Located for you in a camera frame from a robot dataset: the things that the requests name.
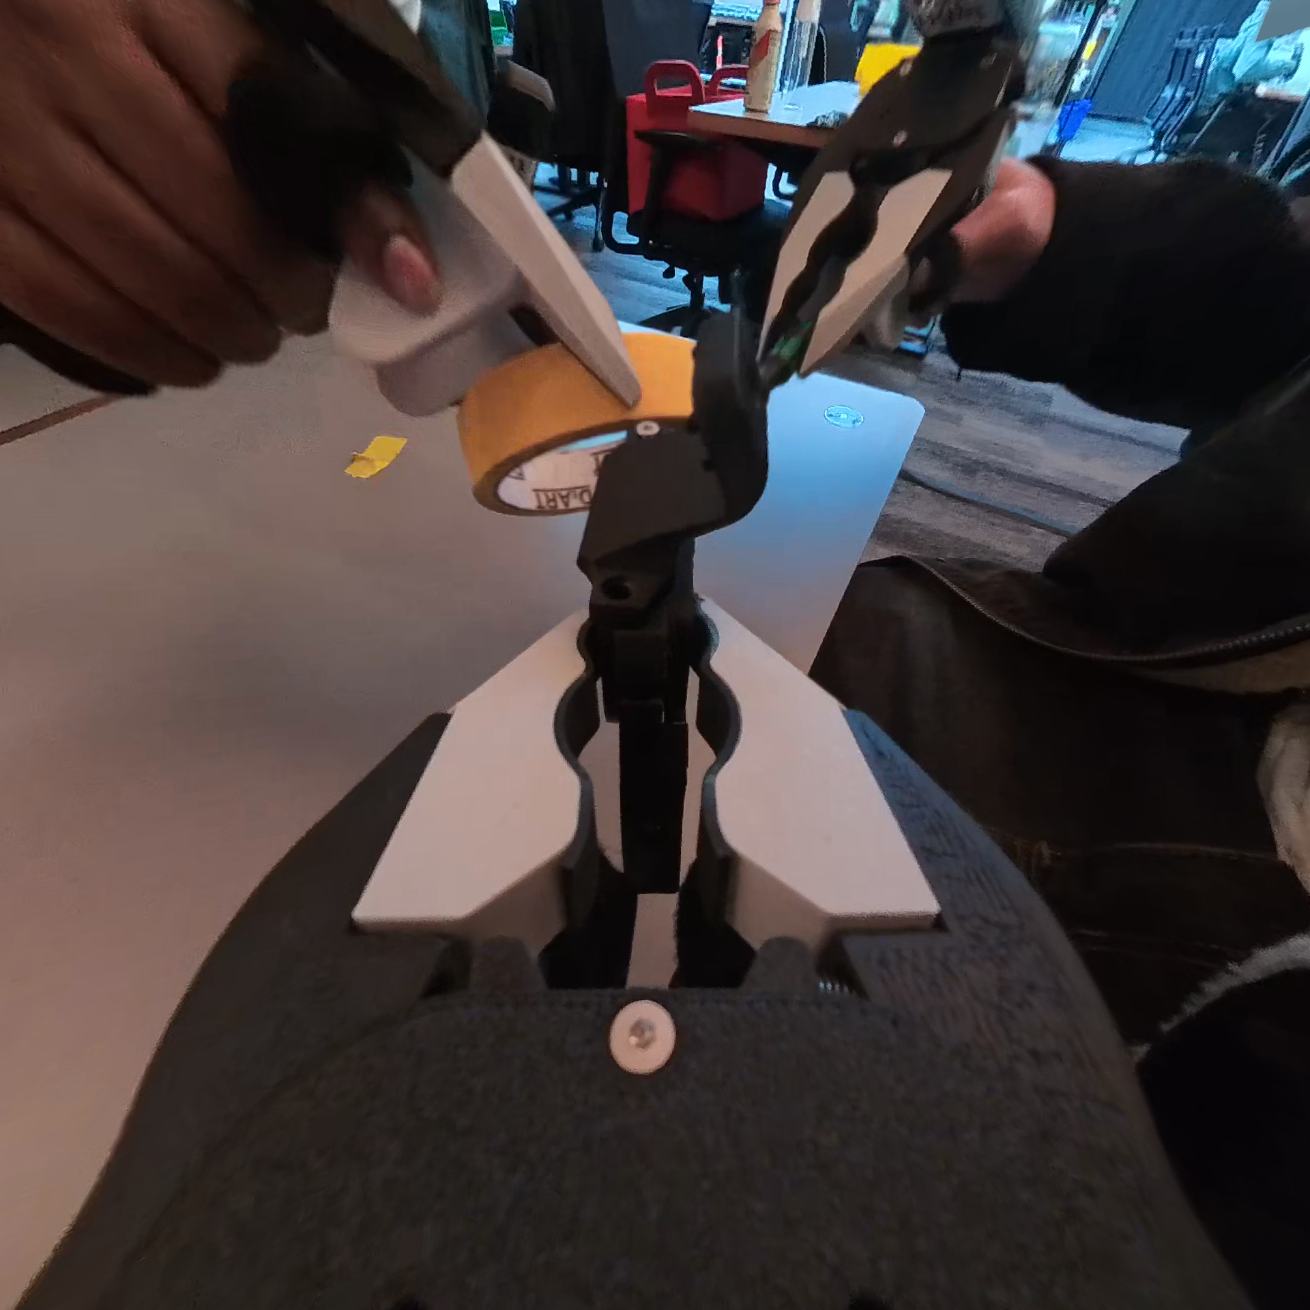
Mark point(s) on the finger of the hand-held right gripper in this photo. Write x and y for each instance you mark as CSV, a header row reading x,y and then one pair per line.
x,y
892,245
809,256

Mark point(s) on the wooden table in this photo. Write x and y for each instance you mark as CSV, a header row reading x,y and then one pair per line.
x,y
779,117

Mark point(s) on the yellow tape strip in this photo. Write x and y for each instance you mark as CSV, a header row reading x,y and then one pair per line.
x,y
374,457

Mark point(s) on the yellow masking tape roll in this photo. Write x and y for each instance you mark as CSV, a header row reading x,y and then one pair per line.
x,y
533,409

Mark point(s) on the black curved plastic part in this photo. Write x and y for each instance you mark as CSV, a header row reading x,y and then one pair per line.
x,y
676,481

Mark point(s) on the yellow plastic bin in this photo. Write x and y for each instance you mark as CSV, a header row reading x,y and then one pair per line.
x,y
882,61

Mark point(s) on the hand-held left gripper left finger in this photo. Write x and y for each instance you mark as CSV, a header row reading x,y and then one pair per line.
x,y
472,819

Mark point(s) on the clear drinking glass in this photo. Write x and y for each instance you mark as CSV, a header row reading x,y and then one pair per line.
x,y
803,61

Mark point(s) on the round blue sticker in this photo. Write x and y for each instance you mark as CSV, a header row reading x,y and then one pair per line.
x,y
843,415

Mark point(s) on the person's right forearm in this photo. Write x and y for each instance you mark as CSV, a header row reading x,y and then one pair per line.
x,y
1147,287

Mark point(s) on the red bag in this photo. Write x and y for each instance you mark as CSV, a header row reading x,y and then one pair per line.
x,y
707,184

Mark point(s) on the person's right hand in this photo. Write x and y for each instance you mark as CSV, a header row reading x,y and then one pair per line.
x,y
1008,225

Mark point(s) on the black office chair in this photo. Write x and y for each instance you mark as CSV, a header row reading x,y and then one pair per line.
x,y
569,102
717,245
1188,92

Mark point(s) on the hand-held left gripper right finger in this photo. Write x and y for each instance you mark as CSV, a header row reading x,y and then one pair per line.
x,y
820,819

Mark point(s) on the grey desk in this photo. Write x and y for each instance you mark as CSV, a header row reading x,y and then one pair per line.
x,y
205,665

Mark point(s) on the blue bin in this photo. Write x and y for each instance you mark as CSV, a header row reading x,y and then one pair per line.
x,y
1076,117

